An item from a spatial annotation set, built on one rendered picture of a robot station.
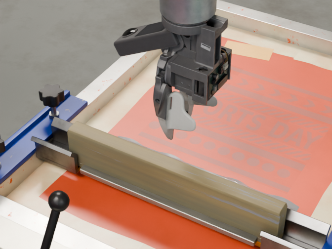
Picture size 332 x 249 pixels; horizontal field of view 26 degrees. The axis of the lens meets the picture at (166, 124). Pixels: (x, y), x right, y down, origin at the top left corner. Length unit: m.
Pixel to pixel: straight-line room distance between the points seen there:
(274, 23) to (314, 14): 2.07
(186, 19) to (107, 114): 0.50
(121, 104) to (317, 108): 0.38
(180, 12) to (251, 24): 0.72
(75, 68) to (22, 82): 0.24
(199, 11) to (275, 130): 0.49
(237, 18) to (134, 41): 0.66
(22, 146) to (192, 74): 0.41
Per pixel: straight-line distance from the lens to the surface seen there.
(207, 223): 1.12
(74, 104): 1.34
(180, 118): 1.03
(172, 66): 0.98
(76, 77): 3.17
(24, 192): 1.25
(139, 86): 1.46
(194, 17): 0.93
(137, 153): 1.14
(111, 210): 1.20
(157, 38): 0.99
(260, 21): 1.62
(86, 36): 3.44
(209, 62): 0.97
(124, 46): 1.03
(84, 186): 1.24
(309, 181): 1.27
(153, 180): 1.14
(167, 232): 1.16
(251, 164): 1.28
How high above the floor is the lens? 1.81
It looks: 39 degrees down
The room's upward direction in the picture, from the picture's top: straight up
